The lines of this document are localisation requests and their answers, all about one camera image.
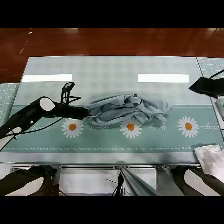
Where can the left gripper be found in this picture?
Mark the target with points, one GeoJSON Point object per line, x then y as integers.
{"type": "Point", "coordinates": [77, 112]}

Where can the grey-blue shirt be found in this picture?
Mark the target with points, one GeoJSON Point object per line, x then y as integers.
{"type": "Point", "coordinates": [116, 111]}

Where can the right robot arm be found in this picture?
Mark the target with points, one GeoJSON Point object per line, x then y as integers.
{"type": "Point", "coordinates": [206, 87]}

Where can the white garment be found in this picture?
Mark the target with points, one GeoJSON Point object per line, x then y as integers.
{"type": "Point", "coordinates": [210, 156]}

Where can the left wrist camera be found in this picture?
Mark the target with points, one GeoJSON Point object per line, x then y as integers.
{"type": "Point", "coordinates": [65, 93]}

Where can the silver frame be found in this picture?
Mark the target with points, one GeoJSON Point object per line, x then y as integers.
{"type": "Point", "coordinates": [140, 186]}

